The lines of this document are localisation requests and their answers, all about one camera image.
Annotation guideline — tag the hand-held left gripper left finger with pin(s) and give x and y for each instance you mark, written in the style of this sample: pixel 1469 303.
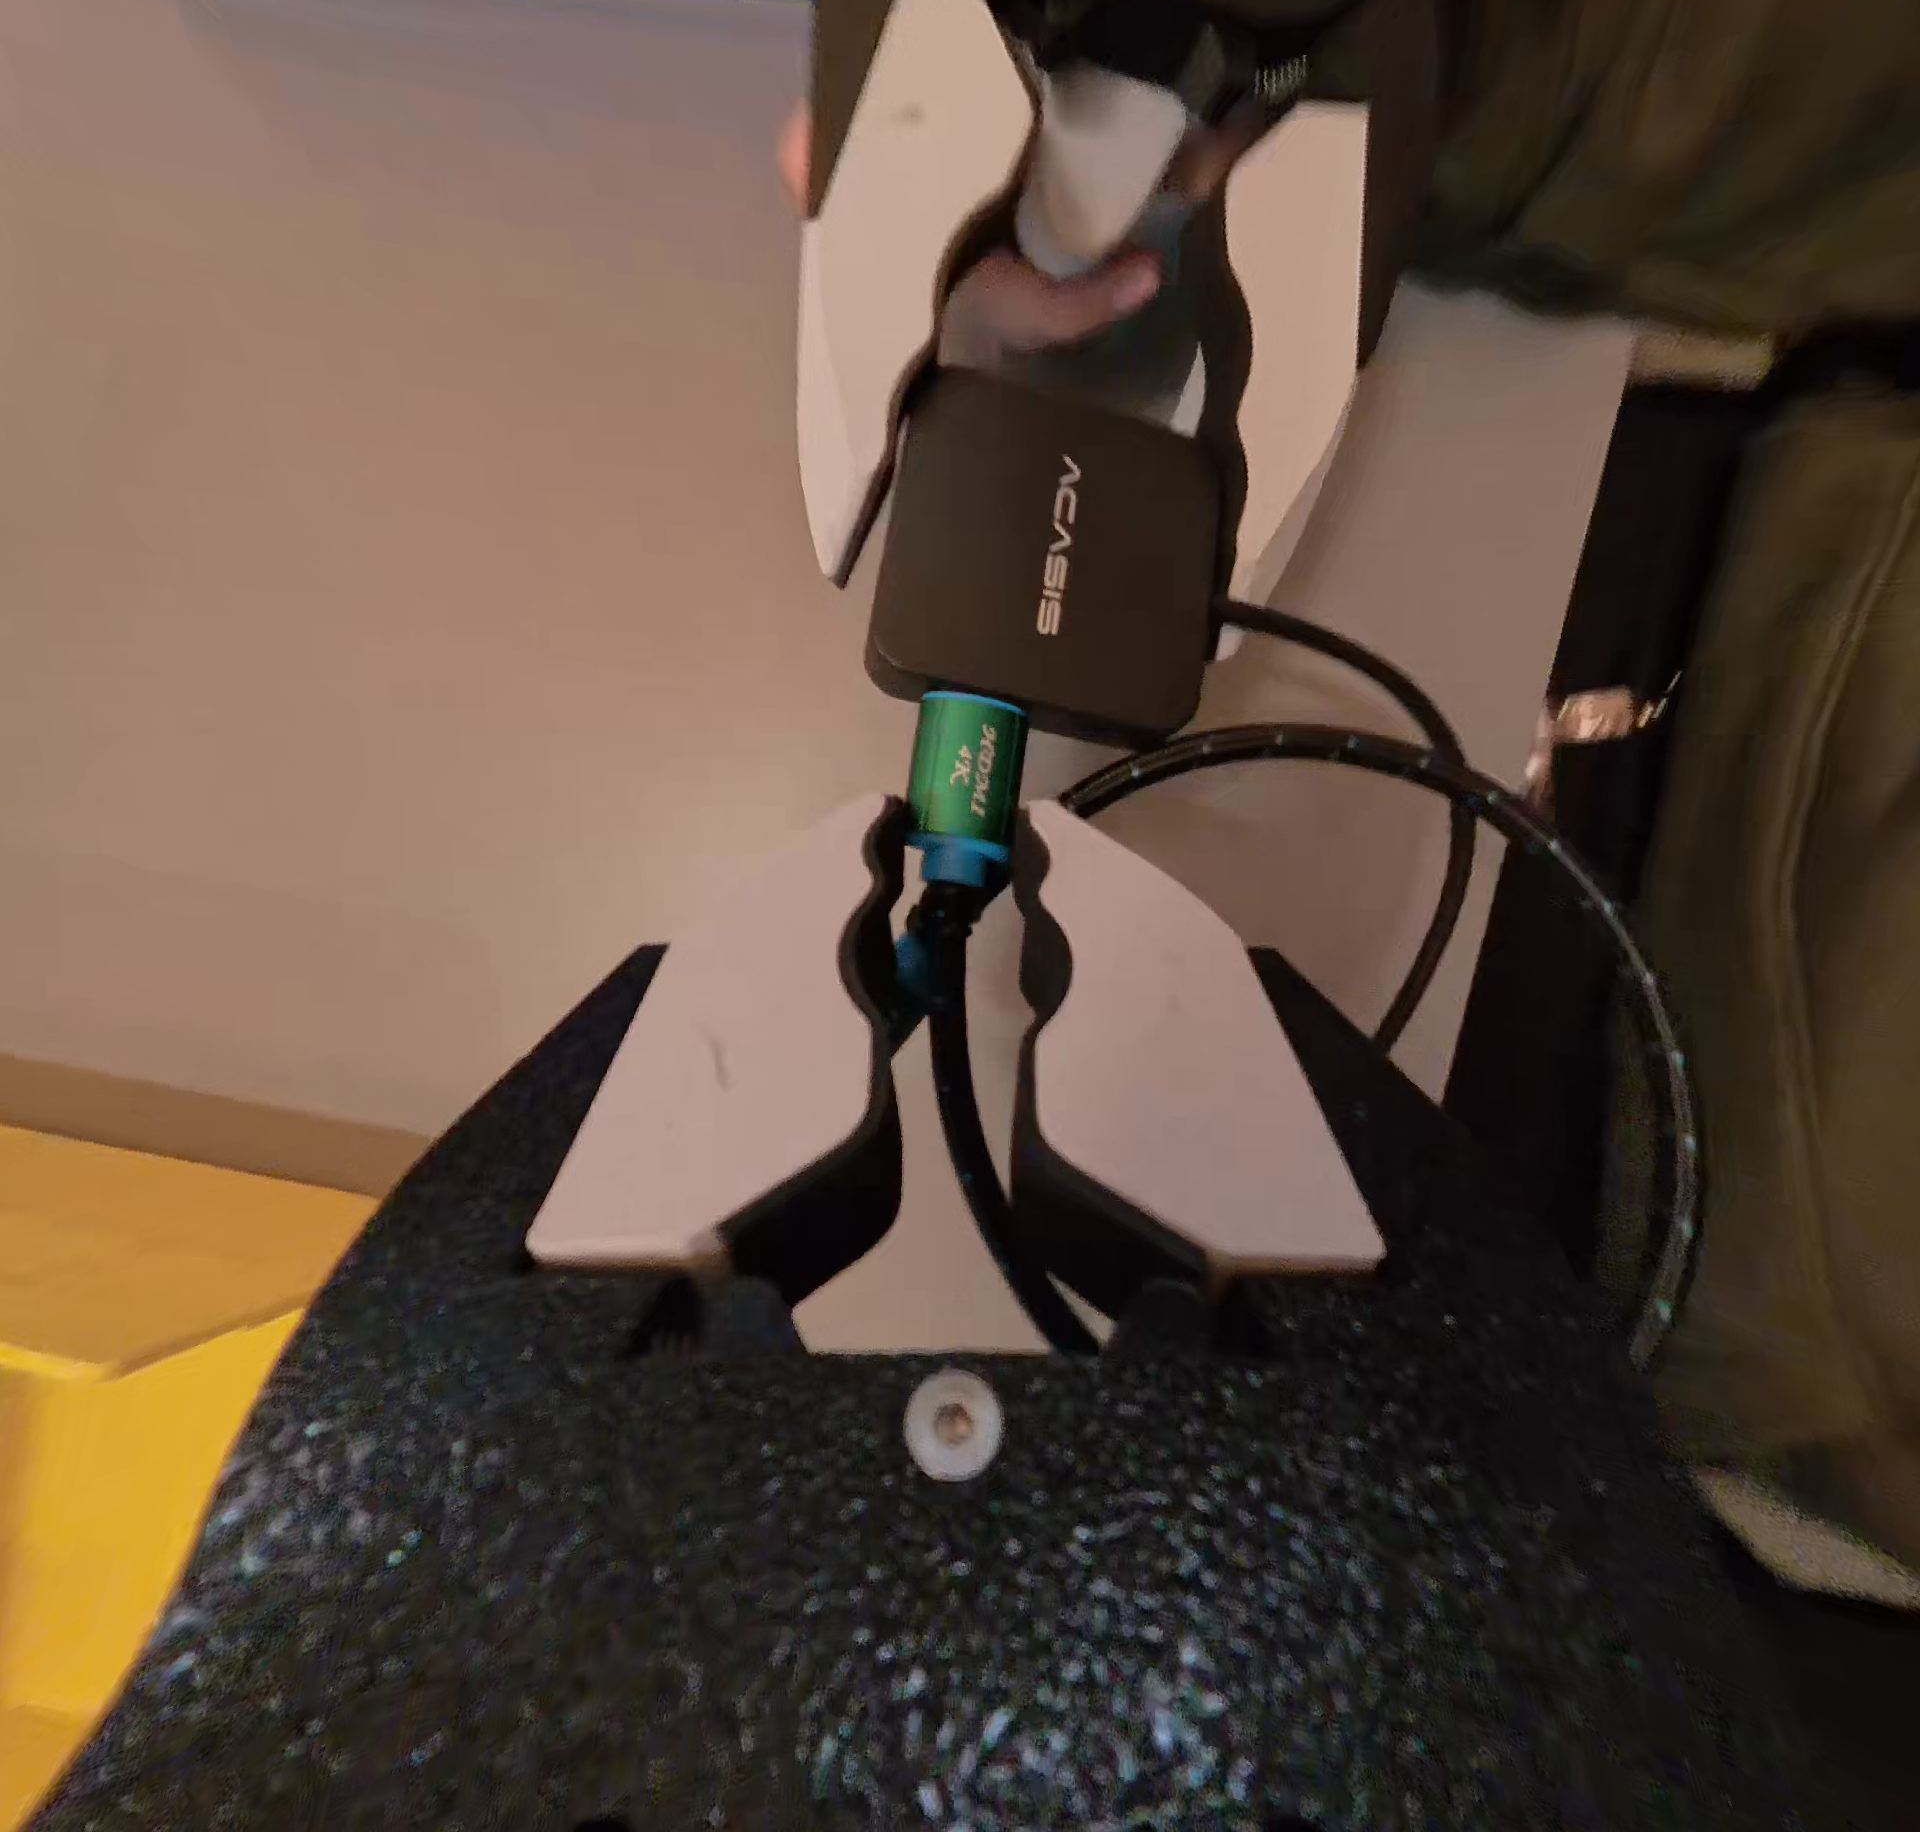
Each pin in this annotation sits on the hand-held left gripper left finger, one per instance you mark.
pixel 704 1067

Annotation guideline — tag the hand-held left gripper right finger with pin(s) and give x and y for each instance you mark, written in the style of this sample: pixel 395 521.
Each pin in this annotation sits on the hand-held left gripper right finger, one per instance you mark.
pixel 1201 1096

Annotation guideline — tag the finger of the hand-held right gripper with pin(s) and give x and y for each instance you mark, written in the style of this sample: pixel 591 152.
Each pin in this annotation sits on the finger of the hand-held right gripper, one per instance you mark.
pixel 870 287
pixel 1304 317

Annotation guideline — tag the black square adapter box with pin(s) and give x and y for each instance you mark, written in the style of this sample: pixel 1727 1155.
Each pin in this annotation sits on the black square adapter box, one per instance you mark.
pixel 1035 557

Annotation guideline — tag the yellow plastic bin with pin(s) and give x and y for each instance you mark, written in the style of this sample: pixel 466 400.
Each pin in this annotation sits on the yellow plastic bin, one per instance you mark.
pixel 91 1486

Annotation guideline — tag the person's right forearm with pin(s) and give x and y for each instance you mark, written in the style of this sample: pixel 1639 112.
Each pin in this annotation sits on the person's right forearm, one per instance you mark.
pixel 1575 92

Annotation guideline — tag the person's right hand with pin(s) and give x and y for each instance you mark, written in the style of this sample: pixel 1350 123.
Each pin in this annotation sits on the person's right hand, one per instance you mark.
pixel 1035 310

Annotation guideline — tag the person's olive clothing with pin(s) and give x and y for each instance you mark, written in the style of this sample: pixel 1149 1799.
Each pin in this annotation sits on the person's olive clothing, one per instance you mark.
pixel 1801 886

